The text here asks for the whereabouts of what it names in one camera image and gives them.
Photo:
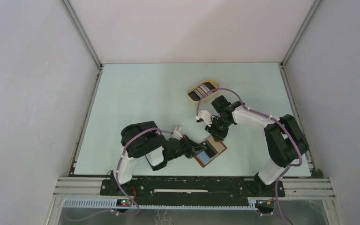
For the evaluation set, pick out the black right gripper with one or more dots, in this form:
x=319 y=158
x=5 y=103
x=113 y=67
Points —
x=218 y=136

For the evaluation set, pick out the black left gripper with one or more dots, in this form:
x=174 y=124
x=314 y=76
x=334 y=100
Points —
x=192 y=148

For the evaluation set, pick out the brown leather card holder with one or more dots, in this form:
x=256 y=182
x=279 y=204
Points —
x=202 y=159

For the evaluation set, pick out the black credit card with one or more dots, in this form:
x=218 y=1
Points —
x=210 y=150

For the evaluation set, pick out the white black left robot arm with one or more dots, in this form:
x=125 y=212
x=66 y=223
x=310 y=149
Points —
x=147 y=140

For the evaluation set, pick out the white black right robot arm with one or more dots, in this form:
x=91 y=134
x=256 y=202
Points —
x=284 y=138

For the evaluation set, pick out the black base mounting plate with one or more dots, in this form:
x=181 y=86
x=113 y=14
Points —
x=192 y=189

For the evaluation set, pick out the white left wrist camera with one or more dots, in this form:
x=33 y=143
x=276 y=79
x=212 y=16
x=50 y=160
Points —
x=177 y=133

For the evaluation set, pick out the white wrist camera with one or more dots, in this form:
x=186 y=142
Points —
x=177 y=133
x=204 y=116

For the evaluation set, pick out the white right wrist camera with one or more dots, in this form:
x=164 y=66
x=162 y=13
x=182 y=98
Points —
x=204 y=116

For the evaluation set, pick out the white cable duct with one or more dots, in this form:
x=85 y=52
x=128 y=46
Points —
x=108 y=203

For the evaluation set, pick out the aluminium frame rail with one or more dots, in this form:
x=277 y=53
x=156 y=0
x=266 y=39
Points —
x=295 y=188

